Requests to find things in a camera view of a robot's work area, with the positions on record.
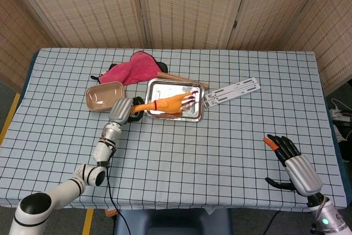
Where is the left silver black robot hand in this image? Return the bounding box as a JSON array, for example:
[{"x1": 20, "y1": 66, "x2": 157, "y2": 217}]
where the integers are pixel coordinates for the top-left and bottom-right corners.
[{"x1": 108, "y1": 96, "x2": 145, "y2": 126}]

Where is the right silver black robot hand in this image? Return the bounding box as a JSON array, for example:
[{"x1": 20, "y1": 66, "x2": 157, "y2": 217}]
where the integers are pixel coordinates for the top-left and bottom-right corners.
[{"x1": 263, "y1": 134, "x2": 324, "y2": 197}]

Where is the orange rubber chicken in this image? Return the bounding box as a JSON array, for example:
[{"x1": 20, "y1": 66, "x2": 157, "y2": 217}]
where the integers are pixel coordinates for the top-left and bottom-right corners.
[{"x1": 129, "y1": 89, "x2": 199, "y2": 114}]

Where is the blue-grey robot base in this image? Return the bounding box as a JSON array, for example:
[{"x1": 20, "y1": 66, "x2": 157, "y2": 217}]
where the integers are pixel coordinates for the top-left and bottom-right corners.
[{"x1": 114, "y1": 209, "x2": 233, "y2": 235}]

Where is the silver metal tray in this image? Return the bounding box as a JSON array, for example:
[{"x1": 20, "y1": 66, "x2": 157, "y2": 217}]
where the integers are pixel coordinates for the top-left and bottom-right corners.
[{"x1": 144, "y1": 78, "x2": 206, "y2": 123}]

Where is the beige rectangular container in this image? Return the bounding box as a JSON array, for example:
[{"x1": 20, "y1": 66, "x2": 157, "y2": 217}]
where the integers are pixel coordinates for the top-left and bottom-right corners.
[{"x1": 85, "y1": 81, "x2": 127, "y2": 113}]

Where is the pink towel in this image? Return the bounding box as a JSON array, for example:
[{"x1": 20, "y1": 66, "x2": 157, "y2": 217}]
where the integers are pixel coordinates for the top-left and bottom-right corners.
[{"x1": 90, "y1": 51, "x2": 162, "y2": 86}]

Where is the wooden rolling pin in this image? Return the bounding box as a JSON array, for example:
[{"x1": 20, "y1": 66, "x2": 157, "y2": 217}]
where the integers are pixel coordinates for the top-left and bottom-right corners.
[{"x1": 156, "y1": 71, "x2": 210, "y2": 89}]

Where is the white power strip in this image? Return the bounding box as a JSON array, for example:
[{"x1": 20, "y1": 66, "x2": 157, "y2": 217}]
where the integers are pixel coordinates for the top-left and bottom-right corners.
[{"x1": 329, "y1": 107, "x2": 344, "y2": 119}]

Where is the blue checkered tablecloth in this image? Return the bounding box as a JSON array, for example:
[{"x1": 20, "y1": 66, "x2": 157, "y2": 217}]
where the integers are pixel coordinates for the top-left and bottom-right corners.
[{"x1": 0, "y1": 47, "x2": 348, "y2": 211}]

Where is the white folding stand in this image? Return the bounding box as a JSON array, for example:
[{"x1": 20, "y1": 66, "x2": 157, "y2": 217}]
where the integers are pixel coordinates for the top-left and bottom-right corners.
[{"x1": 203, "y1": 77, "x2": 261, "y2": 109}]

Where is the woven folding screen panel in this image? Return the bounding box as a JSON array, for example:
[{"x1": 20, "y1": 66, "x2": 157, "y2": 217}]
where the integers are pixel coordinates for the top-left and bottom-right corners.
[
  {"x1": 227, "y1": 0, "x2": 329, "y2": 52},
  {"x1": 283, "y1": 0, "x2": 352, "y2": 96},
  {"x1": 134, "y1": 0, "x2": 251, "y2": 50},
  {"x1": 5, "y1": 0, "x2": 151, "y2": 49},
  {"x1": 0, "y1": 0, "x2": 60, "y2": 92}
]

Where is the black floor cable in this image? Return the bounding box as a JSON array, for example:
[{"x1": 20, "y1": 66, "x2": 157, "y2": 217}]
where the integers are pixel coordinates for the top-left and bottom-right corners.
[{"x1": 263, "y1": 211, "x2": 281, "y2": 235}]

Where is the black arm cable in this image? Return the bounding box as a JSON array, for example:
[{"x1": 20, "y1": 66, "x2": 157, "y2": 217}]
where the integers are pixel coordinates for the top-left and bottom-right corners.
[{"x1": 105, "y1": 163, "x2": 129, "y2": 235}]

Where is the white cable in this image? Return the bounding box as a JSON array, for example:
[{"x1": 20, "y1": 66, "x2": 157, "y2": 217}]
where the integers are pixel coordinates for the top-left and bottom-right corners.
[{"x1": 331, "y1": 98, "x2": 352, "y2": 114}]

